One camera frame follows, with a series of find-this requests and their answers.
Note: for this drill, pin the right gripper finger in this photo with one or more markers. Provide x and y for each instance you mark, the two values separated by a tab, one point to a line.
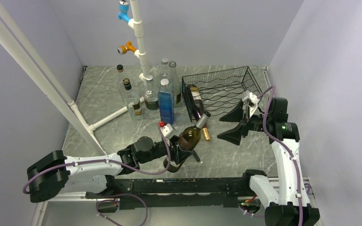
233	135
235	115

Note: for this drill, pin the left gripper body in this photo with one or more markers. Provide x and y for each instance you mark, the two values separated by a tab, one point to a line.
174	155

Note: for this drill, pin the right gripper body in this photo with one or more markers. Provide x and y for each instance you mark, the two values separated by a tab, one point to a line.
255	123

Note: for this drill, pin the green wine bottle silver cap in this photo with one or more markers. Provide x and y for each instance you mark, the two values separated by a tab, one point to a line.
188	140

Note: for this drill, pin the red wine bottle gold cap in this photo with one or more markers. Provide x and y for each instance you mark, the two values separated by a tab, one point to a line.
198	108

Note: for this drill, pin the clear bottle dark label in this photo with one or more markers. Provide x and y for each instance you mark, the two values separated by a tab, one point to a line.
151	94

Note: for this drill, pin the blue label clear bottle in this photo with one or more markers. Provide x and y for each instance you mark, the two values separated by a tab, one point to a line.
166	101

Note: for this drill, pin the clear frosted wine bottle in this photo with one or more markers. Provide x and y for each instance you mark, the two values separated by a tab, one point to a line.
176	84

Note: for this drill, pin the clear bottle white label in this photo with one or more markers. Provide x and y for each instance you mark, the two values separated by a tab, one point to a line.
123	83

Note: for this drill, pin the round clear glass bottle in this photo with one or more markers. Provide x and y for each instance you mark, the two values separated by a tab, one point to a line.
163	70

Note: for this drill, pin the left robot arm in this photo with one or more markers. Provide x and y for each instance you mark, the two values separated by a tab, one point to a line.
56	173

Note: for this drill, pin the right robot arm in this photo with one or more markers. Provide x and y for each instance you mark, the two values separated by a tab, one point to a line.
290	205

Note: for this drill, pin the small grey hammer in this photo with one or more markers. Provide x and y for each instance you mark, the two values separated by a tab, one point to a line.
196	157

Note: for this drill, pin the orange pipe nozzle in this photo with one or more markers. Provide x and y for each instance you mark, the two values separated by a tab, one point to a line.
128	47

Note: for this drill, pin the blue pipe nozzle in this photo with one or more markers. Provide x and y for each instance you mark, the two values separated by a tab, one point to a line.
123	11

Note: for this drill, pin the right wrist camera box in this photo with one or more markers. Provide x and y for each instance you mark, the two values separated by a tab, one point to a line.
250	103

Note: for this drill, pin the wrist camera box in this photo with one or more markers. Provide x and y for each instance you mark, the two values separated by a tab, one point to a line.
167	130
250	103

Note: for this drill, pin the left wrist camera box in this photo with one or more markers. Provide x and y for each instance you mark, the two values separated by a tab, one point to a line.
167	130

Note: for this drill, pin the black wire wine rack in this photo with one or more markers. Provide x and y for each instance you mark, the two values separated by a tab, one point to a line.
221	90

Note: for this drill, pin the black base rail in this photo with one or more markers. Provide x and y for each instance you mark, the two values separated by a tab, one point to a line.
180	192

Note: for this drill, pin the white pvc pipe frame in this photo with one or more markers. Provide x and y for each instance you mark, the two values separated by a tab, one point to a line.
14	41

